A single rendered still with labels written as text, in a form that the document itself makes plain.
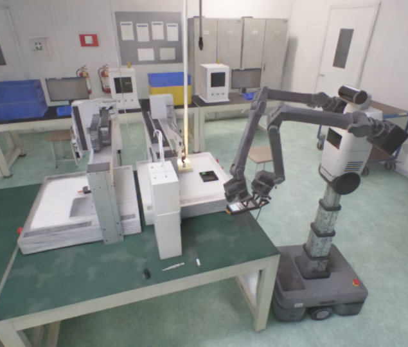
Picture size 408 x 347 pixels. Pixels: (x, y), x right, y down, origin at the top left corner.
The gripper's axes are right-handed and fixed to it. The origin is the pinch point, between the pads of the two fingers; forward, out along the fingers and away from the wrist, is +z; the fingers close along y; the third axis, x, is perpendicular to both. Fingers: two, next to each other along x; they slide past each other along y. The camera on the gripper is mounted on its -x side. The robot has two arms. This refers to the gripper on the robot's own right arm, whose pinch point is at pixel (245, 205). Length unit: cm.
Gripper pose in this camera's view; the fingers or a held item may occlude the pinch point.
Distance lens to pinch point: 161.1
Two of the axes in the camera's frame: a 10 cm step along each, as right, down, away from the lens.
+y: 3.1, 4.7, -8.3
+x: 9.2, -3.8, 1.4
